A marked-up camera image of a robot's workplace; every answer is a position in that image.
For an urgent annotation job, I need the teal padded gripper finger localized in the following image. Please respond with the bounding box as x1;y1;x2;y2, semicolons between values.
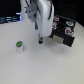
38;34;43;44

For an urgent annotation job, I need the kcup with red lid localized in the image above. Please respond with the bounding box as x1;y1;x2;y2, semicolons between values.
65;29;73;36

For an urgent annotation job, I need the kcup with blue lid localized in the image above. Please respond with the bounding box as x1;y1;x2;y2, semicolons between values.
66;21;74;26

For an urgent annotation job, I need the black kcup holder drawer box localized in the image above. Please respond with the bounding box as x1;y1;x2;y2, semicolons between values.
50;15;76;47

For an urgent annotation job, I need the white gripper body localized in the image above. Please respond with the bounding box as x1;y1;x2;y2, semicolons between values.
36;0;54;36

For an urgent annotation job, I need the white kcup with green lid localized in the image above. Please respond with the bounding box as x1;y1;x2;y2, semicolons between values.
16;41;24;54

